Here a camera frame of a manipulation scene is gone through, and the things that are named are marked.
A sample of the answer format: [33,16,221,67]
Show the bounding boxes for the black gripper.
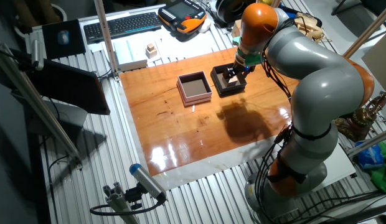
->
[223,60,257,80]

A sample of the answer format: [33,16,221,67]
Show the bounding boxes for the large wooden cube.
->
[222,74,240,87]

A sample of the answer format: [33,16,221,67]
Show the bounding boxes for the dark blue open box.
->
[210,63,247,95]

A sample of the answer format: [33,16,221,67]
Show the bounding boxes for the white open box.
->
[176,70,214,108]

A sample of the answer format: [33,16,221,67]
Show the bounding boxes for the white rectangular box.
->
[113,39,149,72]

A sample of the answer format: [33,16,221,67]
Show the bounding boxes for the brown cardboard carton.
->
[232,19,243,38]

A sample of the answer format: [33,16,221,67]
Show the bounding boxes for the white paper sheets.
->
[111,26,237,68]

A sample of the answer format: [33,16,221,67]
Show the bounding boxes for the black round drum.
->
[215,0,259,29]

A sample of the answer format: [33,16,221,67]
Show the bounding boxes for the orange and black teach pendant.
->
[158,0,208,34]

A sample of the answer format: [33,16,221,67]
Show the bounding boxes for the cream vintage telephone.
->
[294,12,324,40]

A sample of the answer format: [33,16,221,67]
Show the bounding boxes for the black computer keyboard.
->
[83,11,162,44]

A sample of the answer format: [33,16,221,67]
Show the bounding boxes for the brass antique telephone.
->
[333,90,386,142]

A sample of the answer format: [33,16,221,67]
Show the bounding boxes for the beige flat board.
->
[361,30,386,91]

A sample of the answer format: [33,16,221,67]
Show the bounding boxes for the blue wipes packet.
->
[354,141,385,170]

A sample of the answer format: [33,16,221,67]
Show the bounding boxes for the black flat monitor panel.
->
[24,58,111,116]

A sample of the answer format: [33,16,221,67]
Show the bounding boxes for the blue grey computer mouse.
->
[57,29,70,46]

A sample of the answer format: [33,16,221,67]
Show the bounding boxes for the black mouse pad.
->
[42,19,87,60]

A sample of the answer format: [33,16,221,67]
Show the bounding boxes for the green cloth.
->
[369,141,386,194]

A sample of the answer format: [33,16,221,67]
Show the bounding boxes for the upright aluminium frame post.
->
[93,0,121,82]

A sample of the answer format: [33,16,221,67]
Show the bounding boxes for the silver camera with blue end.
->
[129,163,167,202]

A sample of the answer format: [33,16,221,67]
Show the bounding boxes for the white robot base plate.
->
[314,142,357,190]

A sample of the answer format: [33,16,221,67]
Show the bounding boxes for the short aluminium frame bar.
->
[347,127,386,158]

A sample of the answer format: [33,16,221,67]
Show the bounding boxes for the aluminium camera mount profile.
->
[102,182,139,224]

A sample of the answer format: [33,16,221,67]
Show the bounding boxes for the black camera cable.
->
[89,198,166,217]

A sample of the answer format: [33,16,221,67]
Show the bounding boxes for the silver camera bar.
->
[31,39,44,71]

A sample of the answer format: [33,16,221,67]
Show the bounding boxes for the slanted aluminium frame bar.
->
[0,43,83,170]

